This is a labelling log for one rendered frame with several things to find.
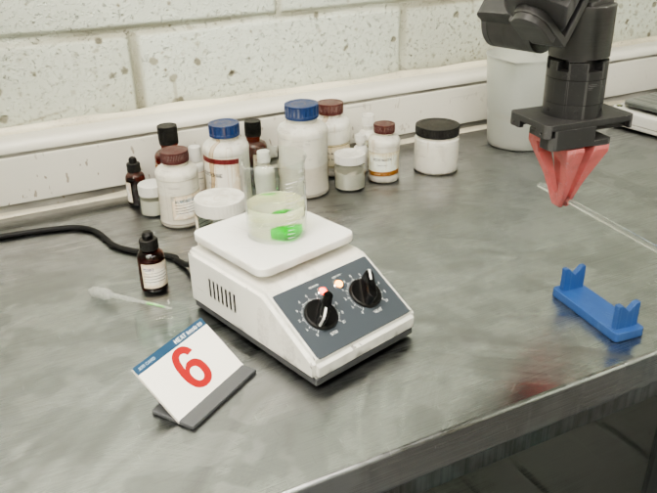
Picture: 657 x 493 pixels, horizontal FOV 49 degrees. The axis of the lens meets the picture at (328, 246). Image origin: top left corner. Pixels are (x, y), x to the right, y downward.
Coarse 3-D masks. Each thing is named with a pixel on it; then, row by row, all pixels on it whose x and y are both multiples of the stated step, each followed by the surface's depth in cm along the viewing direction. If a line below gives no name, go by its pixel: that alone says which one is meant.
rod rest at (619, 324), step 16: (576, 272) 76; (560, 288) 76; (576, 288) 76; (576, 304) 74; (592, 304) 73; (608, 304) 73; (592, 320) 71; (608, 320) 71; (624, 320) 69; (608, 336) 70; (624, 336) 69
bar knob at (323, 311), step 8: (328, 296) 65; (312, 304) 65; (320, 304) 65; (328, 304) 64; (304, 312) 65; (312, 312) 65; (320, 312) 63; (328, 312) 64; (336, 312) 66; (312, 320) 64; (320, 320) 63; (328, 320) 65; (336, 320) 65; (320, 328) 64; (328, 328) 64
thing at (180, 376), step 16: (192, 336) 65; (208, 336) 66; (176, 352) 63; (192, 352) 64; (208, 352) 65; (224, 352) 66; (160, 368) 61; (176, 368) 62; (192, 368) 63; (208, 368) 64; (224, 368) 65; (160, 384) 60; (176, 384) 61; (192, 384) 62; (208, 384) 63; (176, 400) 60
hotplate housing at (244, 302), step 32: (192, 256) 73; (320, 256) 71; (352, 256) 71; (224, 288) 70; (256, 288) 66; (288, 288) 66; (224, 320) 73; (256, 320) 67; (288, 352) 64; (352, 352) 65
